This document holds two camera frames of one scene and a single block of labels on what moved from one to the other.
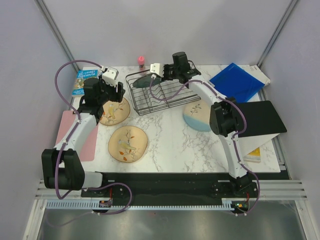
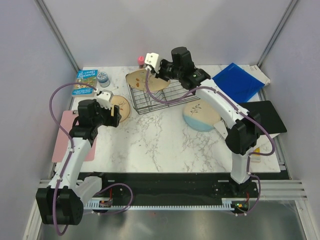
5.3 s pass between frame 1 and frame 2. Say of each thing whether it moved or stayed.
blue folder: stayed
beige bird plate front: moved
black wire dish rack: stayed
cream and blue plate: stayed
